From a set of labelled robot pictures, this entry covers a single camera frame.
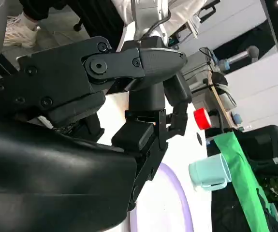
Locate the pale green mug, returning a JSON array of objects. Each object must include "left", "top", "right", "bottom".
[{"left": 189, "top": 154, "right": 233, "bottom": 192}]

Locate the grey machine housing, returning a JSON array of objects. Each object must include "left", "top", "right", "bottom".
[{"left": 181, "top": 52, "right": 218, "bottom": 94}]

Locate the green cloth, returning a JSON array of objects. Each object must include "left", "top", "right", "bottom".
[{"left": 213, "top": 131, "right": 278, "bottom": 232}]

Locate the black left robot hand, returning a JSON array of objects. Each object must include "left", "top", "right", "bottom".
[{"left": 128, "top": 71, "right": 193, "bottom": 136}]

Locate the black chair caster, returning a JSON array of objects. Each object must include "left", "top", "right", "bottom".
[{"left": 73, "top": 20, "right": 84, "bottom": 32}]

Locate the wooden desk board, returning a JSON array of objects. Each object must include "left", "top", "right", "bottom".
[{"left": 207, "top": 72, "right": 236, "bottom": 129}]

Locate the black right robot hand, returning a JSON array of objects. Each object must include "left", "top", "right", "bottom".
[{"left": 0, "top": 35, "right": 188, "bottom": 232}]

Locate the person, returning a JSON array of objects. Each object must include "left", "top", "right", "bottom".
[{"left": 3, "top": 0, "right": 130, "bottom": 53}]

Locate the black carrying case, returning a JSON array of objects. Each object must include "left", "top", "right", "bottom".
[{"left": 235, "top": 124, "right": 278, "bottom": 178}]

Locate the lilac plate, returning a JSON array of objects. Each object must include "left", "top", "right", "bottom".
[{"left": 129, "top": 162, "right": 194, "bottom": 232}]

